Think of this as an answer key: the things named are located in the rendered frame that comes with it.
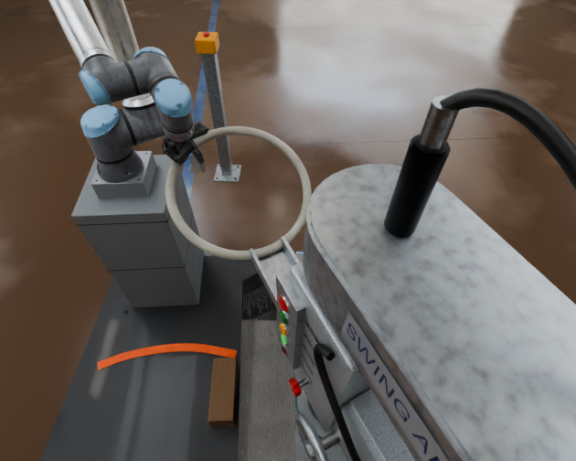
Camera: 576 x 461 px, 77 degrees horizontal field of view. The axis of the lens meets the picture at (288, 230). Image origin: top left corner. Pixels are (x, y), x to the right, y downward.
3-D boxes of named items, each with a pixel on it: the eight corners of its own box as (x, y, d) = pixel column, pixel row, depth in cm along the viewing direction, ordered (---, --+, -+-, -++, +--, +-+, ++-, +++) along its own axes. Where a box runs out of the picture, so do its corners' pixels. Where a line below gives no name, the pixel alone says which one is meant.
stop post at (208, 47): (241, 166, 306) (225, 27, 222) (238, 182, 293) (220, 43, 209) (218, 165, 306) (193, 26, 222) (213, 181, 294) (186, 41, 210)
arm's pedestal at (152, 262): (122, 316, 218) (53, 225, 153) (139, 249, 250) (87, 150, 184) (207, 312, 221) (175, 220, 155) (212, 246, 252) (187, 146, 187)
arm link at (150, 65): (121, 48, 97) (140, 85, 94) (163, 39, 101) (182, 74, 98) (127, 74, 105) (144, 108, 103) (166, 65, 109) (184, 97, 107)
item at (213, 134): (333, 230, 126) (336, 227, 124) (197, 284, 112) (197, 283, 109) (276, 114, 137) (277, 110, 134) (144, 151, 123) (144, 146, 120)
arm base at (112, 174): (90, 180, 157) (81, 163, 149) (108, 153, 169) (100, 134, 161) (134, 184, 156) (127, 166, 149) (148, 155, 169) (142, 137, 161)
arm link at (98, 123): (90, 145, 156) (72, 109, 143) (130, 134, 163) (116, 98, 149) (99, 166, 148) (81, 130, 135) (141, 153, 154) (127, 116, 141)
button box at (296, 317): (304, 365, 82) (311, 305, 60) (293, 370, 81) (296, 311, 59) (287, 334, 86) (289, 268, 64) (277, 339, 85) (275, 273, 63)
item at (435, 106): (421, 231, 46) (478, 108, 33) (396, 242, 45) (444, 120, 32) (401, 210, 49) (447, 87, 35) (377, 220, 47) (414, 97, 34)
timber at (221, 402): (216, 366, 199) (213, 358, 190) (238, 365, 200) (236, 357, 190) (211, 427, 180) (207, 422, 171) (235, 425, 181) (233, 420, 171)
